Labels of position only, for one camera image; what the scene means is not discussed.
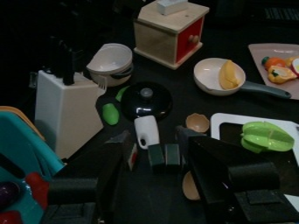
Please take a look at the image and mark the orange toy fruit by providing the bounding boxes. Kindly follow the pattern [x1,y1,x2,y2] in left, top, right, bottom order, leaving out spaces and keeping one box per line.
[260,56,288,71]

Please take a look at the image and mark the yellow toy food wedge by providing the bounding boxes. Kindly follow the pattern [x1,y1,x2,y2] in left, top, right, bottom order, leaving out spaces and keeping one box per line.
[218,59,238,90]

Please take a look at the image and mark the red and white toy slice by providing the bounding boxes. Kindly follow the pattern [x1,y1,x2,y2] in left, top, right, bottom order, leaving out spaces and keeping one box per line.
[285,56,299,77]

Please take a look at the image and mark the brown toy eggshell half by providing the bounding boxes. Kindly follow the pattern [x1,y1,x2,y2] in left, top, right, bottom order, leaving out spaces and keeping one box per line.
[181,171,201,201]
[184,112,210,134]

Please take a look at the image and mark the purple toy food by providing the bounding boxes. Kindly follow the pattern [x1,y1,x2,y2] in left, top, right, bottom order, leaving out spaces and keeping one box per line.
[0,181,21,209]

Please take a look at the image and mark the pink cutting board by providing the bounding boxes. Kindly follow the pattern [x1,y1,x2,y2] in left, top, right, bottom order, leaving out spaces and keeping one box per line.
[246,43,299,101]

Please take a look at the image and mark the green toy pepper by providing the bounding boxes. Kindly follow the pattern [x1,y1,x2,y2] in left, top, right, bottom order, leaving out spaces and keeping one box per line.
[238,121,294,154]

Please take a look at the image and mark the red toy food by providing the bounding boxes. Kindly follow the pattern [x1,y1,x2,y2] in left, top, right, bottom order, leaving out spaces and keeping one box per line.
[0,210,24,224]
[24,171,52,211]

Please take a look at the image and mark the yellow toy pepper piece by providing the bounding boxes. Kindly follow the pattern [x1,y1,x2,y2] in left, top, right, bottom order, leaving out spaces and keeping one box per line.
[265,65,297,85]

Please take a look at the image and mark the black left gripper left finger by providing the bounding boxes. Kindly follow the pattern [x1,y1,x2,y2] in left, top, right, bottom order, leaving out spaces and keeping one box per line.
[40,129,136,224]

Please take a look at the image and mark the black pot lid grey knob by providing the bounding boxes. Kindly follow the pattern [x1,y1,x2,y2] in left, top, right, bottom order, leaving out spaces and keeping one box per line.
[118,81,173,122]

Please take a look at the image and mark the white plastic fork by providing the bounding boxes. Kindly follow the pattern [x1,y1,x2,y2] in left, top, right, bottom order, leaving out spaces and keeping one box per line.
[96,74,108,91]

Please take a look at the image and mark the white pot with dark handle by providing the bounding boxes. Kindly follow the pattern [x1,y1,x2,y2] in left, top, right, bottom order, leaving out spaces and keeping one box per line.
[85,43,134,88]

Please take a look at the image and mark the red and white toy piece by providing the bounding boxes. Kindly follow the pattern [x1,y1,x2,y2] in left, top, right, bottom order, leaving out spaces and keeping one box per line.
[125,143,138,172]

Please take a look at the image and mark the black handled knife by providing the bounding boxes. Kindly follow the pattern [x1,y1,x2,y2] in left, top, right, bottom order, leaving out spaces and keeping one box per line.
[61,47,77,87]
[49,36,65,79]

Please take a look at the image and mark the white framed black tray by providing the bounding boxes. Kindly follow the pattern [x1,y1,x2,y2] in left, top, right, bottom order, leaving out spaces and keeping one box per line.
[209,112,299,214]

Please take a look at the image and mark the wooden box with red drawer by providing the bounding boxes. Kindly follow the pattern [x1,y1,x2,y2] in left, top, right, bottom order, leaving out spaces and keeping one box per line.
[133,0,210,71]

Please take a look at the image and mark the white pan with grey handle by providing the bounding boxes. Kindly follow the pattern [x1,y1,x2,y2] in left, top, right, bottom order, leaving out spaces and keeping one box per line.
[192,57,292,100]

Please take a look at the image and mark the white knife block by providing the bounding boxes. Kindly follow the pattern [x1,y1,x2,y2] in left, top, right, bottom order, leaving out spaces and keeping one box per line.
[33,69,108,160]

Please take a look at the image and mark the green toy vegetable piece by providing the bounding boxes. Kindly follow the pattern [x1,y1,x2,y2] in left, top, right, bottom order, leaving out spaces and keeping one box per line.
[114,85,130,102]
[101,102,120,127]

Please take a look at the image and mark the teal toy basket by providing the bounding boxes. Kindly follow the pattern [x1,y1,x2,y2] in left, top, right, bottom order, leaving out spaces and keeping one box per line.
[0,105,66,224]

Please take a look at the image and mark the dark green block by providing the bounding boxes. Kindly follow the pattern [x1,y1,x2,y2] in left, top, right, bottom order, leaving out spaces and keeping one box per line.
[162,143,182,172]
[146,143,165,173]

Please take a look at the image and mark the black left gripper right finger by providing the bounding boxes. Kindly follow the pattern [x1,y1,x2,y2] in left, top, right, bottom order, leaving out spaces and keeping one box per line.
[173,125,299,224]

